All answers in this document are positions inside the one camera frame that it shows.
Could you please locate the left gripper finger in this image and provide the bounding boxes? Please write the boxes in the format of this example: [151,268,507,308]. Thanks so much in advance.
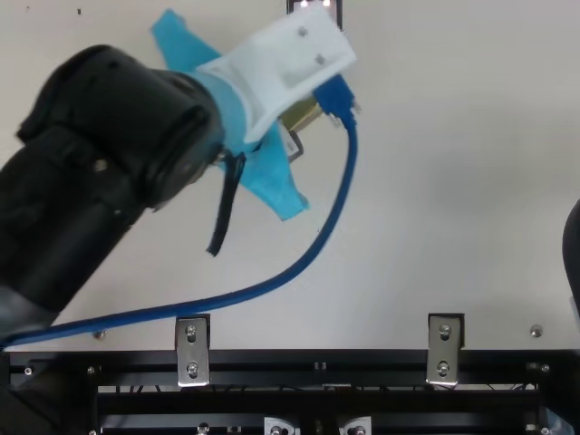
[279,128,305,160]

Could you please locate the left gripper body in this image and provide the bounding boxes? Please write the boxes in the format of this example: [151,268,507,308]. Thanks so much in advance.
[150,8,311,222]

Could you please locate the thin black cable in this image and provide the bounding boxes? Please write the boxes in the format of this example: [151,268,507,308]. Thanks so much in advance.
[206,151,248,257]

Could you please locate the blue cable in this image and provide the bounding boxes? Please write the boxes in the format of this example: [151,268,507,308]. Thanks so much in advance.
[0,74,362,348]

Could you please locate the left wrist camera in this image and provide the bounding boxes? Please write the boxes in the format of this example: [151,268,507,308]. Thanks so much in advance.
[196,8,358,145]

